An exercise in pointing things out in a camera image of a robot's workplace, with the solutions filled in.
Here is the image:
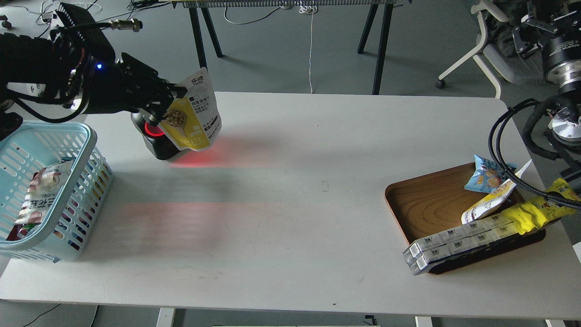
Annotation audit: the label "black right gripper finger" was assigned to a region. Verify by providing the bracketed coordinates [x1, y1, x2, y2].
[544, 0, 581, 32]
[512, 13, 552, 59]

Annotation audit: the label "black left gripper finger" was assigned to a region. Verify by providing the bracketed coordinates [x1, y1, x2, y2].
[144, 102, 171, 126]
[157, 80, 187, 101]

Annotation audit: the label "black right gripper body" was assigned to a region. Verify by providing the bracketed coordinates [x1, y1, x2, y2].
[541, 35, 581, 91]

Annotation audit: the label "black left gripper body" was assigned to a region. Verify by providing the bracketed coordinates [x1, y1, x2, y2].
[84, 52, 166, 114]

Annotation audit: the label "yellow white snack pouch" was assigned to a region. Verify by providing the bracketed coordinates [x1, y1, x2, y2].
[159, 68, 222, 151]

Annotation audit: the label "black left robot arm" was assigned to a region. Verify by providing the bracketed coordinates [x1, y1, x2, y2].
[0, 3, 187, 139]

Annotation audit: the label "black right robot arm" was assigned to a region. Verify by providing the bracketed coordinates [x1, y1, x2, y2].
[512, 0, 581, 183]

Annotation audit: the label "light blue plastic basket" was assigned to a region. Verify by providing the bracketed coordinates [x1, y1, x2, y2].
[0, 121, 113, 263]

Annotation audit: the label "red white snack bag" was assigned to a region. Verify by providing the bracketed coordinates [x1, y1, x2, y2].
[6, 160, 73, 241]

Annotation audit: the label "blue snack bag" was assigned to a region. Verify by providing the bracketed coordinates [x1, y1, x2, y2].
[463, 154, 508, 194]

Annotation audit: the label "yellow cartoon snack pack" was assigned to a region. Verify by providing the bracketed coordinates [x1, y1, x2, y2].
[500, 195, 576, 235]

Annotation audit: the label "black barcode scanner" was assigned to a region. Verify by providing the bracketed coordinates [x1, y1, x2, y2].
[131, 113, 180, 161]

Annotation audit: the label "white office chair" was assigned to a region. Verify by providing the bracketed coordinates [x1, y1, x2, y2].
[436, 0, 546, 99]

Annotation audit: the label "black trestle table legs left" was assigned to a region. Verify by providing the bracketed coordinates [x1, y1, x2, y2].
[187, 5, 224, 72]

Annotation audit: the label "black trestle table legs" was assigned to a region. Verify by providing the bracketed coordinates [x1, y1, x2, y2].
[187, 5, 224, 72]
[357, 0, 396, 95]

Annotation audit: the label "black trestle table legs right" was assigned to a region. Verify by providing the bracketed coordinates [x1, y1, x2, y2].
[357, 0, 396, 95]

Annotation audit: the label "yellow white flat sachet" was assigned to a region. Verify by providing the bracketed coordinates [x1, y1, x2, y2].
[461, 161, 531, 225]

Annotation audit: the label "brown wooden tray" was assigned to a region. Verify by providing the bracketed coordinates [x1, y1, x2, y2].
[384, 163, 546, 255]

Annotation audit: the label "upper white box strip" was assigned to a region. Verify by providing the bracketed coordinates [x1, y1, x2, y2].
[402, 214, 518, 264]

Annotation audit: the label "white box strip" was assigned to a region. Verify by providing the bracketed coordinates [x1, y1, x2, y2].
[402, 223, 519, 275]
[402, 214, 518, 264]

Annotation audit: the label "lower white box strip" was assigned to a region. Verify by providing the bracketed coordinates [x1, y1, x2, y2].
[402, 223, 519, 275]

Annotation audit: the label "black right arm cable loop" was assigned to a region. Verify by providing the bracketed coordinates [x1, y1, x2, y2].
[488, 99, 581, 210]

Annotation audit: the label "white hanging cable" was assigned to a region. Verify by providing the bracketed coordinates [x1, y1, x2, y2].
[299, 5, 318, 94]

